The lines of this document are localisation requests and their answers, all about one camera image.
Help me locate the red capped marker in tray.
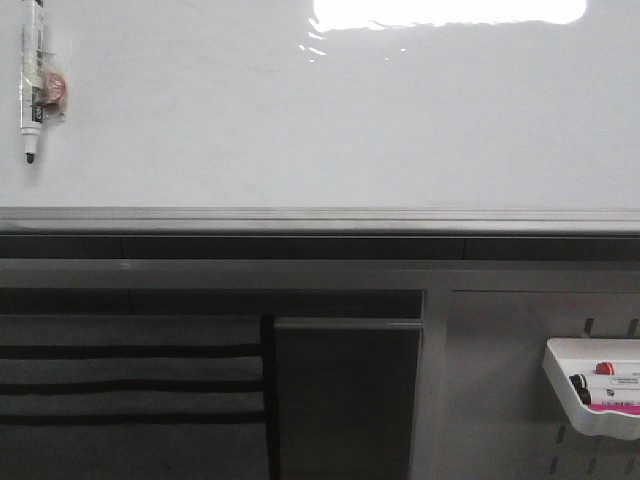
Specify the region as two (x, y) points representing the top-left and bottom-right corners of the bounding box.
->
(594, 361), (640, 376)

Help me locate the white whiteboard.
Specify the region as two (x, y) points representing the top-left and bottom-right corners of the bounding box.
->
(1, 1), (639, 210)

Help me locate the dark grey cabinet panel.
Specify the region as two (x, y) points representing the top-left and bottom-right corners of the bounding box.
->
(275, 318), (422, 479)

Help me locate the grey louvered slat panel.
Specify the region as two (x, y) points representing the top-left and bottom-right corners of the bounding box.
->
(1, 315), (280, 479)

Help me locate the black capped marker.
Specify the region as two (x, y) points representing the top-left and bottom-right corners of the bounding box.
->
(577, 388), (640, 407)
(569, 373), (640, 390)

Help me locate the pink eraser in tray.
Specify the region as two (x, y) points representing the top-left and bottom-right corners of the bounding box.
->
(587, 404), (640, 416)

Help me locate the red magnet taped to marker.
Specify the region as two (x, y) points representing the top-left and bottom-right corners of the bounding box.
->
(43, 71), (68, 106)

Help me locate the grey aluminium whiteboard tray rail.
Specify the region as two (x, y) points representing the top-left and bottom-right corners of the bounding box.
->
(1, 206), (639, 237)

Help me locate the white whiteboard marker black tip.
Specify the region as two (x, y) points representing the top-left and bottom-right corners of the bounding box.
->
(20, 0), (45, 165)

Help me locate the grey pegboard panel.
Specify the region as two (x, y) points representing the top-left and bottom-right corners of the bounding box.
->
(441, 292), (639, 479)

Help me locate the white plastic wall tray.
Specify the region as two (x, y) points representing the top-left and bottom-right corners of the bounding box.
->
(543, 338), (639, 440)

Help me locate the black capped marker lower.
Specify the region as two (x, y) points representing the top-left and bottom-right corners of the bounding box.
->
(577, 388), (640, 407)

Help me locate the black capped marker upper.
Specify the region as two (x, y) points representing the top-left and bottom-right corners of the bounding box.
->
(569, 373), (640, 390)

